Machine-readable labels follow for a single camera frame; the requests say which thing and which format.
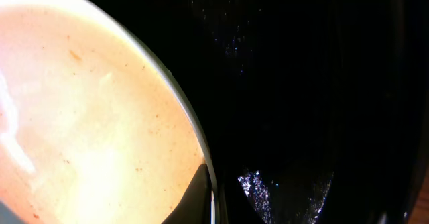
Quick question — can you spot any round black tray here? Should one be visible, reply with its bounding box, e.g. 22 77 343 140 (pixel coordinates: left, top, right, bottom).
89 0 428 223

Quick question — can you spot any mint green plate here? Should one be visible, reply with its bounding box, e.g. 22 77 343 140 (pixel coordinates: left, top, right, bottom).
1 0 220 223

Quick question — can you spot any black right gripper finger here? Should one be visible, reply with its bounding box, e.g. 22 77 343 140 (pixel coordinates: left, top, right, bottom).
162 164 212 224

